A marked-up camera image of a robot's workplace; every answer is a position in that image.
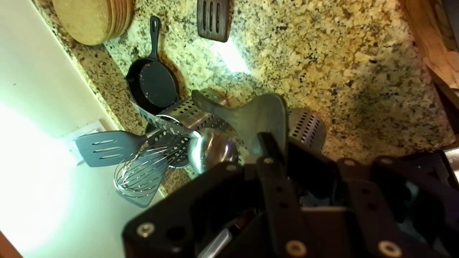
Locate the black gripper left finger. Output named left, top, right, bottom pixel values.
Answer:
left=121, top=131, right=309, bottom=258

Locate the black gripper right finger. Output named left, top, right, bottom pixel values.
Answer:
left=336, top=151, right=459, bottom=258

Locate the perforated steel utensil holder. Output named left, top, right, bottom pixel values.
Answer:
left=286, top=106, right=329, bottom=154
left=136, top=97, right=232, bottom=144

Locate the slotted serving spoon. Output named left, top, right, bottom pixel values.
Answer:
left=146, top=127, right=193, bottom=167

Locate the shiny steel ladle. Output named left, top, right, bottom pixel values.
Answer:
left=187, top=127, right=240, bottom=176

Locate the small black cast iron skillet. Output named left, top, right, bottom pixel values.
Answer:
left=125, top=14, right=181, bottom=116

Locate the slotted wooden spatula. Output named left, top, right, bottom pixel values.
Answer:
left=196, top=0, right=236, bottom=44

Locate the grey slotted plastic spatula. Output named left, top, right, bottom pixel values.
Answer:
left=75, top=128, right=148, bottom=169

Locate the wooden base cabinet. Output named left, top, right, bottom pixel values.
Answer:
left=401, top=0, right=459, bottom=113

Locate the round wooden board stack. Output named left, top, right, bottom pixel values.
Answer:
left=51, top=0, right=138, bottom=47

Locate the steel wire whisk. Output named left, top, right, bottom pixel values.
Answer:
left=114, top=144, right=173, bottom=207

